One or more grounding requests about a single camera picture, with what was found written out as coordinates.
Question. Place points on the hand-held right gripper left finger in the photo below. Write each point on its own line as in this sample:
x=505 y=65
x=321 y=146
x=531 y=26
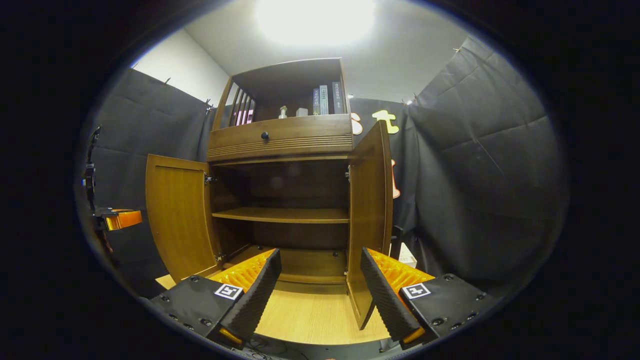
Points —
x=257 y=295

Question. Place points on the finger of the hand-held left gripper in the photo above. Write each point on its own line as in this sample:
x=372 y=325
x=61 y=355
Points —
x=125 y=219

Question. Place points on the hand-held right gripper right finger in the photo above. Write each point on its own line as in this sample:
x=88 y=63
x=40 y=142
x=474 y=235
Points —
x=384 y=295

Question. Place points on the wooden shoe cabinet door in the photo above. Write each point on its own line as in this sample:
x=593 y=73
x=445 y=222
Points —
x=180 y=215
x=367 y=215

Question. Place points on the wooden double-door shoe cabinet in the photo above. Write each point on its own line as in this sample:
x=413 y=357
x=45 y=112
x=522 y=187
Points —
x=290 y=140

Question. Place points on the wooden cabinet drawer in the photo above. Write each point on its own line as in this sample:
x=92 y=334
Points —
x=290 y=134

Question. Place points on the wooden inner shelf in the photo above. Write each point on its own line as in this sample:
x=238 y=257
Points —
x=285 y=215

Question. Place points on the black backdrop cloth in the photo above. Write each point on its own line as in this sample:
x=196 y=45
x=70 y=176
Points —
x=480 y=165

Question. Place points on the small white block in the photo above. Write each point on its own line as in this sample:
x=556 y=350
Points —
x=301 y=112

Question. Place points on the blue-grey book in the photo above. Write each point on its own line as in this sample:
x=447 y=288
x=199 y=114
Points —
x=316 y=101

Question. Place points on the dark grey book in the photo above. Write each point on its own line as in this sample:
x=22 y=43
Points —
x=337 y=98

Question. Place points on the pale grey book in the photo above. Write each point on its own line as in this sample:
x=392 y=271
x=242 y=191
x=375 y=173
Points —
x=324 y=100

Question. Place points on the large ceiling light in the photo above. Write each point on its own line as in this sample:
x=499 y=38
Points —
x=315 y=20

